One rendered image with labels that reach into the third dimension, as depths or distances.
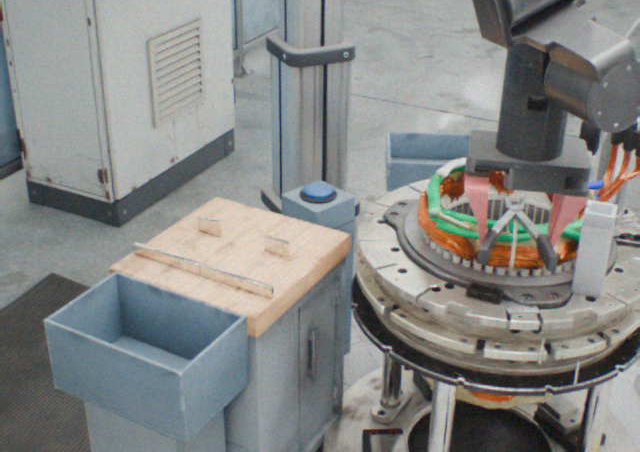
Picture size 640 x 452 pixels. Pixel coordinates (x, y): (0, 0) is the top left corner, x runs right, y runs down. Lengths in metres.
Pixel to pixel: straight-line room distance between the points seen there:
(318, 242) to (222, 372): 0.21
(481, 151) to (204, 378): 0.33
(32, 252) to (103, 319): 2.27
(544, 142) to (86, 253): 2.56
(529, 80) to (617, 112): 0.08
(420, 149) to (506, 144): 0.56
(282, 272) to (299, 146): 0.42
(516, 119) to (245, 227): 0.41
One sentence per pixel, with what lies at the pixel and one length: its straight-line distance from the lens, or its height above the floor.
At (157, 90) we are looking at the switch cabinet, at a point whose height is 0.44.
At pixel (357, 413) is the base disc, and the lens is 1.20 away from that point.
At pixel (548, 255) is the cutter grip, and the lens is 0.82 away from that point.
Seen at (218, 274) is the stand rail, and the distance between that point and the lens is 0.96.
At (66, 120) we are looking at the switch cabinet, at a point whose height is 0.38.
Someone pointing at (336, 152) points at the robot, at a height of 1.01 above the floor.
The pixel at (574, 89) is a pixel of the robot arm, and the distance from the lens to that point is 0.71.
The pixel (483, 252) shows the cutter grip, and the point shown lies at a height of 1.17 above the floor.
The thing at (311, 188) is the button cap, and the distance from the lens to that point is 1.20.
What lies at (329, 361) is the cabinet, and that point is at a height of 0.90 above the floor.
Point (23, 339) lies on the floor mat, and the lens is 2.80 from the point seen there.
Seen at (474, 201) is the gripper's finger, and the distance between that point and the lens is 0.80.
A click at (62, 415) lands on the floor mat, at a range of 2.49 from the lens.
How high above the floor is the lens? 1.57
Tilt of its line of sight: 28 degrees down
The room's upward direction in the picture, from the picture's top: 1 degrees clockwise
